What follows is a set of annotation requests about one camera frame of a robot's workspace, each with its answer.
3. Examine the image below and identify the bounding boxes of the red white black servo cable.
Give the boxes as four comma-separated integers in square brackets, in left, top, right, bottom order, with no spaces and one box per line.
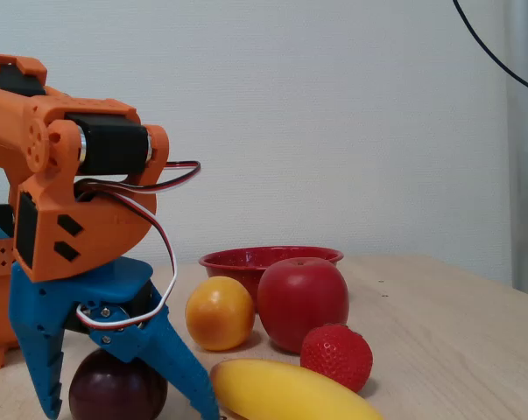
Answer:
[73,160,202,330]

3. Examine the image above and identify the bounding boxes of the dark purple plum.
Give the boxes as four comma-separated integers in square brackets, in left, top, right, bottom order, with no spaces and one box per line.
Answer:
[68,347,169,420]

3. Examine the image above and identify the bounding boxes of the grey metal pole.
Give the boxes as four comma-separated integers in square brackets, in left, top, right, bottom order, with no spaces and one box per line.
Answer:
[503,0,528,301]

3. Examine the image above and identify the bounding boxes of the orange yellow round fruit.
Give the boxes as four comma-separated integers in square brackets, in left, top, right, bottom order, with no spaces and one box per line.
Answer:
[185,276,257,352]

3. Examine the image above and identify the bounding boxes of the red speckled bowl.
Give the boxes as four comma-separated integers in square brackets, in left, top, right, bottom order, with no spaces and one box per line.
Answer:
[198,246,345,314]

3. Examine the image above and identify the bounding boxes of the thin black cable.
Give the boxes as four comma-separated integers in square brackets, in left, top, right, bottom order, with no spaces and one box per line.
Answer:
[452,0,528,97]

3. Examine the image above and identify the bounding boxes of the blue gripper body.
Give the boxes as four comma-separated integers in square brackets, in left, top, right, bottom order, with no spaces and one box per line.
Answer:
[8,256,160,334]

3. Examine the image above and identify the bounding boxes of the yellow banana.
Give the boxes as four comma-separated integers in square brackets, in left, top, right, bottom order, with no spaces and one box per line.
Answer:
[208,358,385,420]

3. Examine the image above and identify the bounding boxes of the red strawberry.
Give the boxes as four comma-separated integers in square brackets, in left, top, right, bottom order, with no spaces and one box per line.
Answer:
[299,323,374,394]

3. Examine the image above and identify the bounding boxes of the red apple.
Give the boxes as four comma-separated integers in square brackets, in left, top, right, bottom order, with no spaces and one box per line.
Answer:
[257,256,350,354]

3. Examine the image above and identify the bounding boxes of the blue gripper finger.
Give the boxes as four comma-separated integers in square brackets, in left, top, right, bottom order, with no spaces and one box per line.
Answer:
[17,326,67,420]
[76,300,222,420]

